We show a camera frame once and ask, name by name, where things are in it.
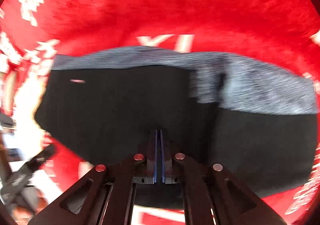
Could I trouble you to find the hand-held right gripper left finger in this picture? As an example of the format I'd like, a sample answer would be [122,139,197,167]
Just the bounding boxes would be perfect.
[27,129,158,225]

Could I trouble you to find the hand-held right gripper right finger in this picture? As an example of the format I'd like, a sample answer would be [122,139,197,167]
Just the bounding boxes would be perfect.
[160,129,288,225]

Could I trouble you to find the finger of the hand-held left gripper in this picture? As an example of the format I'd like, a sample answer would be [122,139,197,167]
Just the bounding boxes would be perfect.
[25,144,57,173]

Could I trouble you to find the black pants with floral trim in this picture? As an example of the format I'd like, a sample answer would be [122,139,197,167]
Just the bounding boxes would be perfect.
[34,46,320,209]

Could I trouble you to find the red printed blanket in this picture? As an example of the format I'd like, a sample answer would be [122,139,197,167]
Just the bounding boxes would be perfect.
[0,0,320,225]

